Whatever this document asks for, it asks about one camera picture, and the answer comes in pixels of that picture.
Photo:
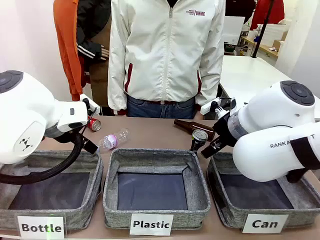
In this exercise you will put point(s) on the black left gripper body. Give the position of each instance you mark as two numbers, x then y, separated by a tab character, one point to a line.
66	137

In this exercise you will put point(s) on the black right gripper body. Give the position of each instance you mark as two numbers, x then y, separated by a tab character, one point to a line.
225	131

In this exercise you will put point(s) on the black drink can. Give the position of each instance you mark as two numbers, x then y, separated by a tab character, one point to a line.
198	140

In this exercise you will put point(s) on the small purple-label plastic bottle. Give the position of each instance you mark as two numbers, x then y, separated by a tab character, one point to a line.
112	140

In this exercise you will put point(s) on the brown glass beer bottle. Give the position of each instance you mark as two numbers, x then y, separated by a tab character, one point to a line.
186	125

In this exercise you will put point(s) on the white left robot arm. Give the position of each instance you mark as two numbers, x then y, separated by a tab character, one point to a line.
27	112

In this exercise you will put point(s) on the person's left forearm white sleeve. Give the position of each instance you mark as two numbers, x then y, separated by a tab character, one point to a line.
211	80

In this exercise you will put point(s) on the person's right forearm white sleeve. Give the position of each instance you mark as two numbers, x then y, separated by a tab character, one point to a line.
116	82

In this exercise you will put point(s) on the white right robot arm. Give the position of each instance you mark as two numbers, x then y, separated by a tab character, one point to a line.
272	150

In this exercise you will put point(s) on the crushed red soda can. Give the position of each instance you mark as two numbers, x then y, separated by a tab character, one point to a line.
94	124

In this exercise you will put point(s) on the grey fabric basket labelled Plastic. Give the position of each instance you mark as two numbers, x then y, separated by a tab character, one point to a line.
152	155

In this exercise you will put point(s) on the grey fabric basket labelled Bottle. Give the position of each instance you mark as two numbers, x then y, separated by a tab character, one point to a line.
85	212

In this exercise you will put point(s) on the grey fabric basket labelled Can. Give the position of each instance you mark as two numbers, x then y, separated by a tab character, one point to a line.
225	215

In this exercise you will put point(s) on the white Can label card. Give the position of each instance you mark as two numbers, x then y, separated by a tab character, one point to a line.
265	223

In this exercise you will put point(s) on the hand of black-jacket person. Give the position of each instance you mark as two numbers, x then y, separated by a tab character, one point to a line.
105	53

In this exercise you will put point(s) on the white background table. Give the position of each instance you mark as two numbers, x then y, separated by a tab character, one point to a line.
245	72

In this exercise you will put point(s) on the wooden shelf desk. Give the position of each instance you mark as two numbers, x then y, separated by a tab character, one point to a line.
265	48

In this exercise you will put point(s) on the white Bottle label card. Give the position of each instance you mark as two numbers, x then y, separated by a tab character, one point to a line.
41	227

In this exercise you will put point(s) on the white Plastic label card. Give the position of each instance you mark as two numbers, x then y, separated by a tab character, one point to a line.
151	224

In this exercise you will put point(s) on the person in white jacket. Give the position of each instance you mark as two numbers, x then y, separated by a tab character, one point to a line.
160	55

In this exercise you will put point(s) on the white box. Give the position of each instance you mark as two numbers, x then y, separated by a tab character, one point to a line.
233	28

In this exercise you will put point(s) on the stack of white boxes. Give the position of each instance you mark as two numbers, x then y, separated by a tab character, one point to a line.
273	33

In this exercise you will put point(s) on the black tripod pole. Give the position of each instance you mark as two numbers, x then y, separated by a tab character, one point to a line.
262	27

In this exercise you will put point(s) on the person in black jacket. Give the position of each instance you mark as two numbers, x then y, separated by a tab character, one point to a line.
92	22

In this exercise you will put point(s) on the red jacket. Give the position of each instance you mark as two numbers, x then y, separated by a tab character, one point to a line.
276	12

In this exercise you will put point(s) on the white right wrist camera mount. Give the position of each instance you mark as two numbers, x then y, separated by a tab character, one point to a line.
212	106

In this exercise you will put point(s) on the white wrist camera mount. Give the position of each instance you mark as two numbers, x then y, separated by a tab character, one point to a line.
90	105
212	106

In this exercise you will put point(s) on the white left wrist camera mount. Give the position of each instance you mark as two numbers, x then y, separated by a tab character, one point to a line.
90	105

